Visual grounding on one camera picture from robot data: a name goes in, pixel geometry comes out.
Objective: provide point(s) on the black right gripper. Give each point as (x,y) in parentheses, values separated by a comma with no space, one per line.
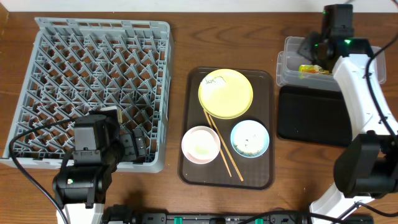
(308,45)

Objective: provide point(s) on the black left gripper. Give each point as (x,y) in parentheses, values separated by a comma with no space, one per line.
(134,144)

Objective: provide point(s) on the green yellow snack wrapper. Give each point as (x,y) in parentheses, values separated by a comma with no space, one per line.
(306,70)

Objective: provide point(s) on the wooden chopstick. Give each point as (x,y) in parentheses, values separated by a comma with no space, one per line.
(213,126)
(226,149)

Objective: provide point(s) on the light blue bowl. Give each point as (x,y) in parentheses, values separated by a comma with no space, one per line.
(250,139)

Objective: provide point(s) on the white napkin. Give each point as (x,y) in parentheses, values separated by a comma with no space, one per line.
(216,82)

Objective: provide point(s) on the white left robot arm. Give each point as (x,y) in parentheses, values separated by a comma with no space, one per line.
(86,173)

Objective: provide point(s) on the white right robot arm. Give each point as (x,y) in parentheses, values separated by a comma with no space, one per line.
(367,168)

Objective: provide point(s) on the clear plastic bin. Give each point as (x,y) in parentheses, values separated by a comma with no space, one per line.
(289,61)

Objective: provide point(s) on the pink white bowl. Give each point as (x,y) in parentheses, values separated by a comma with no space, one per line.
(200,145)

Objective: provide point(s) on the black plastic tray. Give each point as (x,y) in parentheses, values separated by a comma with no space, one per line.
(311,115)

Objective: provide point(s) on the grey dish rack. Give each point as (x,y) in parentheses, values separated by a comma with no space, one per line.
(79,65)

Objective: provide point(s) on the yellow plate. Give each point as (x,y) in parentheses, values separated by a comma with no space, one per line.
(229,101)

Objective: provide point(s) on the brown serving tray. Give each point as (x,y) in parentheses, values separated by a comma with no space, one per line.
(258,173)

